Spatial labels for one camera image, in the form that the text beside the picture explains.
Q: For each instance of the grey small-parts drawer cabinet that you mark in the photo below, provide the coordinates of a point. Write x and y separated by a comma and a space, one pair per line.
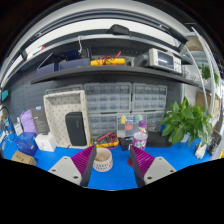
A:
102, 125
156, 120
107, 97
149, 97

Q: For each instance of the brown cardboard box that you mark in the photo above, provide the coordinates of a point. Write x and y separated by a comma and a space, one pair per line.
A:
24, 158

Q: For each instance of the clear purple-capped drink bottle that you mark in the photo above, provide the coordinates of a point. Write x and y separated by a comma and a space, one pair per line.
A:
140, 138

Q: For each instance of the green leafy potted plant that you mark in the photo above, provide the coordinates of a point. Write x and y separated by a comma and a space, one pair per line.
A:
185, 121

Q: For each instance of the purple plastic bag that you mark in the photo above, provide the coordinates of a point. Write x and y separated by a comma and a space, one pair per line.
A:
27, 121

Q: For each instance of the blue printed box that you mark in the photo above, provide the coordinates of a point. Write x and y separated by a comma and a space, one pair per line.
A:
26, 144

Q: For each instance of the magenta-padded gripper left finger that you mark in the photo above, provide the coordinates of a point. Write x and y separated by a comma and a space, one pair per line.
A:
71, 168

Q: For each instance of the white plant pot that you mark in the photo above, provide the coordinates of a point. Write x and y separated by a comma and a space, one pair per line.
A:
201, 151

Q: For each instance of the black rectangular case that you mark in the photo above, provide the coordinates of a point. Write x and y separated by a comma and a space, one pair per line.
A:
159, 140

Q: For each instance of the black overhead shelf unit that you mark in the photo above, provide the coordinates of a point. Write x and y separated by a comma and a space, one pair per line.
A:
110, 71

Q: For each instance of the small green hanging plant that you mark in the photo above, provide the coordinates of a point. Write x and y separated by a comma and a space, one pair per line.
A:
207, 71

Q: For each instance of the flat round red coaster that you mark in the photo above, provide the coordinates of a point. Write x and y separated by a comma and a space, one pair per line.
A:
130, 162

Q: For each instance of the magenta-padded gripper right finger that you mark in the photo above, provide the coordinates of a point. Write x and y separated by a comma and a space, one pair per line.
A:
151, 168

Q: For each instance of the red multimeter test leads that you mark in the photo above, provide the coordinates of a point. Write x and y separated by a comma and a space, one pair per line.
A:
106, 137

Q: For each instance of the white cardboard box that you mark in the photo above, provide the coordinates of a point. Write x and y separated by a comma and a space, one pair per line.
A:
46, 142

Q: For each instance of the beige mug with grey dashes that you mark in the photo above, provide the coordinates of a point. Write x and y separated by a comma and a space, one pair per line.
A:
103, 163

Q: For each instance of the yellow multimeter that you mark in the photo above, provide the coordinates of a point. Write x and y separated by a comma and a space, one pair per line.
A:
115, 144

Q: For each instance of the dark grey zip case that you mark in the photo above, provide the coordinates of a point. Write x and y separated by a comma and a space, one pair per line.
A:
76, 128

